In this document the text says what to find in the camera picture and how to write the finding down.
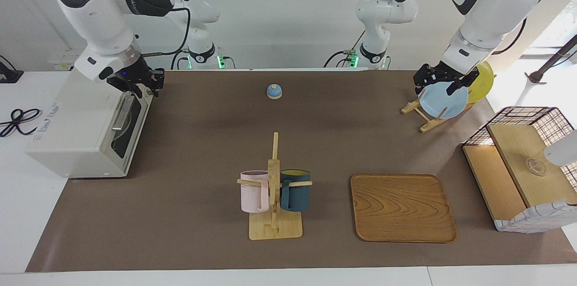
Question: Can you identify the black arm base cable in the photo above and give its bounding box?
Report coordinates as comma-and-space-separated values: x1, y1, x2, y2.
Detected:
324, 29, 366, 68

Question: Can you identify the white checked cloth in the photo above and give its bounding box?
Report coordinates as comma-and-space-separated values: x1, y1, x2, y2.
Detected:
494, 199, 577, 233

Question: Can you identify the small clear glass dish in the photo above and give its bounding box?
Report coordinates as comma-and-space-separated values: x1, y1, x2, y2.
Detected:
526, 156, 547, 176

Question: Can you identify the brown wooden tray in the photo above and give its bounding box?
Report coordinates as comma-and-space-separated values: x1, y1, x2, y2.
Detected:
351, 174, 458, 243

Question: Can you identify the wooden plate rack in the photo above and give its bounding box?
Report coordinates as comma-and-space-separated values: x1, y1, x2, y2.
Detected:
401, 89, 474, 133

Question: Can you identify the pink mug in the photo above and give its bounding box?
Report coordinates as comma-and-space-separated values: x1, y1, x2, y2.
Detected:
240, 170, 270, 213

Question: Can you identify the dark blue mug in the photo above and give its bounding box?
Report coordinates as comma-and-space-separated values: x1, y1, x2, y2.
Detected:
279, 169, 311, 213

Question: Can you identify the white rounded object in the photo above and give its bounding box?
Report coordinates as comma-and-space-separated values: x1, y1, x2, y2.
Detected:
543, 129, 577, 167

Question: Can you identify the white toaster oven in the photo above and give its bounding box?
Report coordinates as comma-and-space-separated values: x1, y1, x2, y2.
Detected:
25, 68, 154, 178

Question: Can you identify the brown table mat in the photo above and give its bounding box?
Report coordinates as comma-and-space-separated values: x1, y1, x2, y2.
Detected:
26, 70, 577, 273

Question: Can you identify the light blue plate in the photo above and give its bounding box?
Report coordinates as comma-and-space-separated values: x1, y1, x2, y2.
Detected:
417, 81, 469, 119

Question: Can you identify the black coiled cable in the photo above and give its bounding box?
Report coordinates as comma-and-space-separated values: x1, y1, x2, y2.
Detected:
0, 108, 42, 138

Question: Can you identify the yellow plate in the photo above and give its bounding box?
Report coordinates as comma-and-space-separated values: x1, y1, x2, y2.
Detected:
464, 61, 495, 104

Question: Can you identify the white power strip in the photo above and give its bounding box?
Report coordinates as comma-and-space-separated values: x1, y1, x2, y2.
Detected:
47, 49, 88, 71

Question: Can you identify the black stand base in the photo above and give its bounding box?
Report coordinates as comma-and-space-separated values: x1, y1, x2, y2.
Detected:
0, 55, 24, 84

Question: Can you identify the oven door with handle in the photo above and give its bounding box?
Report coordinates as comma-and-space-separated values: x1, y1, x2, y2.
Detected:
101, 86, 154, 176

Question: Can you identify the light wooden shelf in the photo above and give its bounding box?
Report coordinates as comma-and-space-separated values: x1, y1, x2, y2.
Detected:
463, 124, 577, 223

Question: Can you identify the wooden mug rack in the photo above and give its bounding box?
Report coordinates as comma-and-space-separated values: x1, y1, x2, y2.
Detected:
237, 132, 313, 241

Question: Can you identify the black tripod pole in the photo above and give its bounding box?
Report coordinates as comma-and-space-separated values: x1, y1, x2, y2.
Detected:
525, 34, 577, 85

